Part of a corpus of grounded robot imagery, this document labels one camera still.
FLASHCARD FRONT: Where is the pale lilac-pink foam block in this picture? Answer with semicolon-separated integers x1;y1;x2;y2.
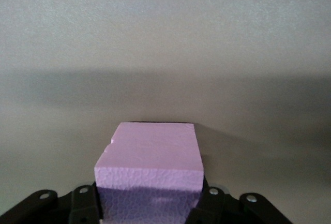
94;122;205;224

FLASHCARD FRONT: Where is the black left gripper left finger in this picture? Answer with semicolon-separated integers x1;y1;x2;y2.
0;184;101;224

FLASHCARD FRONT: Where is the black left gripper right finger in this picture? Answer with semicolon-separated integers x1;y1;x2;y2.
187;176;294;224

